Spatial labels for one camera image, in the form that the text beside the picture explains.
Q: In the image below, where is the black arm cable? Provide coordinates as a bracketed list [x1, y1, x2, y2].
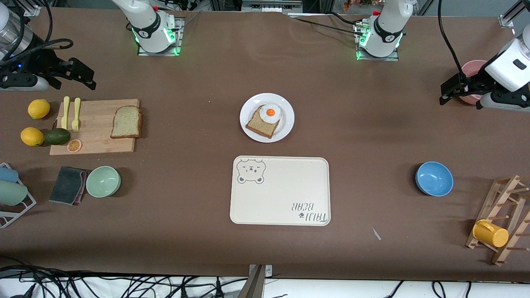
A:
[438, 0, 468, 81]
[0, 0, 74, 62]

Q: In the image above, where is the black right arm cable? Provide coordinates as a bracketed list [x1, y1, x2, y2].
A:
[0, 0, 74, 62]

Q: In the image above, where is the brown bread slice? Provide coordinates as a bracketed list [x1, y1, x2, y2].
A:
[245, 104, 283, 139]
[110, 106, 142, 139]

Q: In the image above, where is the grey metal frame beam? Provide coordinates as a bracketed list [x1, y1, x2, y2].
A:
[241, 0, 304, 14]

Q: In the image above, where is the wooden cutting board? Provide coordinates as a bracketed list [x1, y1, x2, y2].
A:
[49, 99, 140, 156]

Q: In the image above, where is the black base cable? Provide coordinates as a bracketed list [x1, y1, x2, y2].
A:
[176, 10, 203, 31]
[290, 16, 365, 34]

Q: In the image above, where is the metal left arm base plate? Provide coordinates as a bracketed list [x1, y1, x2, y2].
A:
[354, 21, 400, 62]

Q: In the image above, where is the pale green bowl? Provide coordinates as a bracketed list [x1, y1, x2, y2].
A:
[86, 166, 121, 198]

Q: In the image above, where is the wooden mug rack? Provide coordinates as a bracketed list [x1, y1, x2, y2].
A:
[465, 175, 530, 266]

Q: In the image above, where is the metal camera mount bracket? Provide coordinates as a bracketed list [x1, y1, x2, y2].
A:
[237, 264, 273, 298]

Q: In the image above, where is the white wire dish rack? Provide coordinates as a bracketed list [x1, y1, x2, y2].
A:
[0, 163, 37, 228]

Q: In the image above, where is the yellow lemon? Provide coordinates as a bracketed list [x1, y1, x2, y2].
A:
[21, 127, 44, 147]
[28, 99, 51, 120]

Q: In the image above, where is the yellow mug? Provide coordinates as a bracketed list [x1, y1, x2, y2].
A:
[472, 219, 509, 248]

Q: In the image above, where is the light blue cup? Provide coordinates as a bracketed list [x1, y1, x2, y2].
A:
[0, 166, 19, 183]

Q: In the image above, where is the blue bowl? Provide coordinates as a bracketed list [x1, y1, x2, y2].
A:
[415, 161, 454, 197]

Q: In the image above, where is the toy fried egg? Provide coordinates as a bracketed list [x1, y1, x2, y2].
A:
[259, 104, 282, 124]

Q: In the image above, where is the pale green cup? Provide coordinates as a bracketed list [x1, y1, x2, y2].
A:
[0, 180, 28, 206]

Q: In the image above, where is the grey folded sponge cloth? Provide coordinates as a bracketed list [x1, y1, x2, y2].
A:
[49, 166, 92, 206]

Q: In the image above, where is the round white plate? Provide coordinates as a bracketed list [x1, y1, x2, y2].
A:
[240, 93, 295, 143]

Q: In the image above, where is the dark green avocado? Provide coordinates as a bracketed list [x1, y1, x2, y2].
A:
[44, 128, 71, 146]

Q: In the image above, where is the pink bowl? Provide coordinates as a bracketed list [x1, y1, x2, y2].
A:
[460, 60, 490, 105]

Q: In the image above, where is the black cable bundle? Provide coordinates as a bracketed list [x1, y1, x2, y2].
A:
[0, 256, 249, 298]

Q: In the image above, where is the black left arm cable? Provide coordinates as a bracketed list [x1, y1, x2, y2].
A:
[438, 0, 468, 81]

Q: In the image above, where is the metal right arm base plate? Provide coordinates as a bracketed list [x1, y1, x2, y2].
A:
[137, 17, 185, 56]

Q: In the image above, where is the cream bear print tray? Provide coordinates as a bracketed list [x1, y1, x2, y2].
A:
[230, 156, 331, 226]

